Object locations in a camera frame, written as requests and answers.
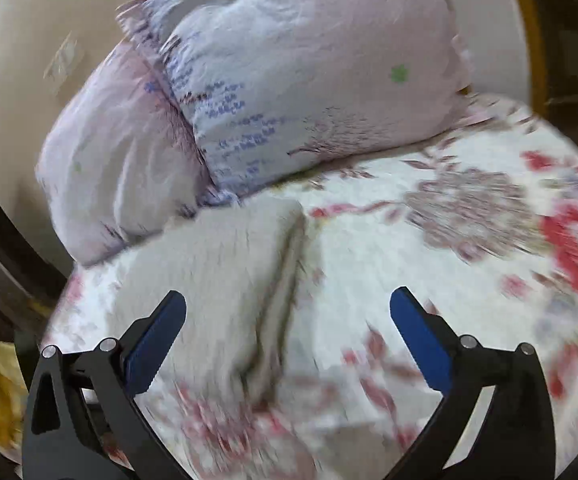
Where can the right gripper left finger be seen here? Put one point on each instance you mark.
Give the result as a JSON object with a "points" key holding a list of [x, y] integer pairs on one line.
{"points": [[60, 438]]}

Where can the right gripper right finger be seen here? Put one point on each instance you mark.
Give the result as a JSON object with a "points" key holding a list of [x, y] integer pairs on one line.
{"points": [[495, 418]]}

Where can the beige cable knit sweater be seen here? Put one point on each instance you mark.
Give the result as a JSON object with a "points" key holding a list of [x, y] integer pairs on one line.
{"points": [[236, 269]]}

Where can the white floral bedspread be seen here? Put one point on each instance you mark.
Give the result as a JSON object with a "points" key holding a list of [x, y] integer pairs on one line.
{"points": [[480, 224]]}

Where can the left pink floral pillow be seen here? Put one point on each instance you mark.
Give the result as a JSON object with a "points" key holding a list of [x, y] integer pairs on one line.
{"points": [[119, 162]]}

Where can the right lavender floral pillow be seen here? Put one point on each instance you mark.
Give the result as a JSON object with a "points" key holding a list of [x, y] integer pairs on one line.
{"points": [[273, 87]]}

